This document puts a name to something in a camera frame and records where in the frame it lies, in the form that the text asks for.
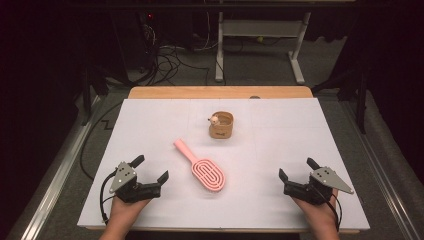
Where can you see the wooden cup with puppy figure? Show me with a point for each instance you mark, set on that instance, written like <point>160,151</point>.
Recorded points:
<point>221,131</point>

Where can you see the wooden table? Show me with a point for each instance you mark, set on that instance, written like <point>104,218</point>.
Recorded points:
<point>200,92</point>

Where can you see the black computer tower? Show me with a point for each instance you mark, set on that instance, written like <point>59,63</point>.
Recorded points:
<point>133,40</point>

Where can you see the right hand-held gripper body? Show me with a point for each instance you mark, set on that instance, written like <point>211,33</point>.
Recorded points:
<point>325,176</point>

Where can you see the person's left hand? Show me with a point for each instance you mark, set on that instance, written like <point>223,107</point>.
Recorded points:
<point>123,213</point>

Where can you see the aluminium rail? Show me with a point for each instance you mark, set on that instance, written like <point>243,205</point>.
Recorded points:
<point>56,176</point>
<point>383,173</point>

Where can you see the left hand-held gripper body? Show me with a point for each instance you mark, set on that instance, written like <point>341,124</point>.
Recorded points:
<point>124,176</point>

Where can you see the white foam board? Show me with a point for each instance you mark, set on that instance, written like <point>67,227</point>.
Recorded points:
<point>283,146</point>

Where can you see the person's right hand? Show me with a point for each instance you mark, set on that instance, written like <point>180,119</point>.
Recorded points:
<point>320,215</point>

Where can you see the white metal desk frame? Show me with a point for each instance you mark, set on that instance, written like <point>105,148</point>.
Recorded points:
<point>260,28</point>

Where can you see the black metal stand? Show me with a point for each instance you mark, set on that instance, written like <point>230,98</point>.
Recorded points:
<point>360,100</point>
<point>88,96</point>

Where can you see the yellow-green ball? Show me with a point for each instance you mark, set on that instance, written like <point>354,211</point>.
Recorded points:
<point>259,39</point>

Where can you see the pink hairbrush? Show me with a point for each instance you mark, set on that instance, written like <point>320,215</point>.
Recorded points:
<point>206,170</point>

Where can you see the dark curtain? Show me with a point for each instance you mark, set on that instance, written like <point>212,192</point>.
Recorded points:
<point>396,83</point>
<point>33,83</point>

